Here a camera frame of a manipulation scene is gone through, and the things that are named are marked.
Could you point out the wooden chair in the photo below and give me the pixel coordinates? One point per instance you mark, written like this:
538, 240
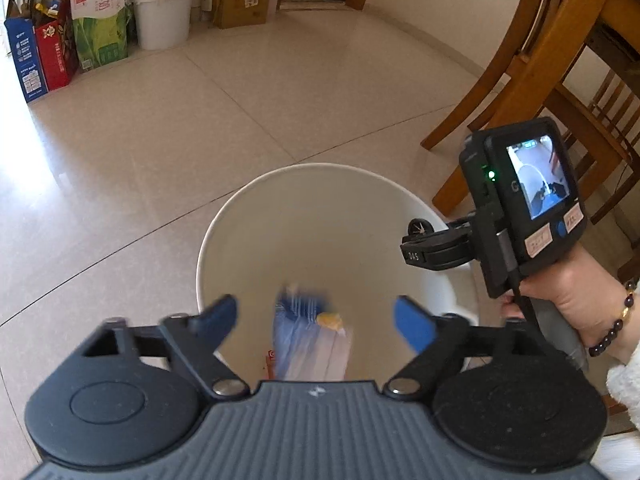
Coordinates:
605, 110
510, 75

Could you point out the white plastic bucket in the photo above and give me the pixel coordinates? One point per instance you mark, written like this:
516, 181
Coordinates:
162, 17

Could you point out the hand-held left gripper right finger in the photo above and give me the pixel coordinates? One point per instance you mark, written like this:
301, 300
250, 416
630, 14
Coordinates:
413, 323

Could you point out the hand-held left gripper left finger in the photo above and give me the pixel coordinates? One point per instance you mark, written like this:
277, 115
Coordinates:
220, 314

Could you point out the red cardboard box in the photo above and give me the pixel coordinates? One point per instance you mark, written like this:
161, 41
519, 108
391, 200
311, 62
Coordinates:
57, 50

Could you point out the blue and white packet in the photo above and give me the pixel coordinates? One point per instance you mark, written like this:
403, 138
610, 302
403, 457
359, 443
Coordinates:
305, 340

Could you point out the person's right forearm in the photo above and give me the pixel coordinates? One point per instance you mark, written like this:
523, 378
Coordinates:
625, 380

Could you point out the green milk carton box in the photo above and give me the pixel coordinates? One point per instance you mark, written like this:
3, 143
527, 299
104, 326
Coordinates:
97, 25

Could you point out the person's right hand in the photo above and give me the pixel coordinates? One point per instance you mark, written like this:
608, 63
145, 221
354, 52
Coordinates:
585, 290

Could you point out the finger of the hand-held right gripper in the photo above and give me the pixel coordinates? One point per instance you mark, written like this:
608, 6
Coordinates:
440, 247

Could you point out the blue cardboard box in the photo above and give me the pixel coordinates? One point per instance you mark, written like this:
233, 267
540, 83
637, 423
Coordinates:
25, 60

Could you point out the white plastic trash bin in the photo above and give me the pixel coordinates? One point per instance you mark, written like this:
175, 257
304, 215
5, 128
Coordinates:
330, 220

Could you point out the red wrapper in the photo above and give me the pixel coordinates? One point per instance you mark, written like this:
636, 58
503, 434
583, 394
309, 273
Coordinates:
271, 362

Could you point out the yellow scrap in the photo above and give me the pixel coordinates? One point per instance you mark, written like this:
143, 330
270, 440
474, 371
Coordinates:
330, 319

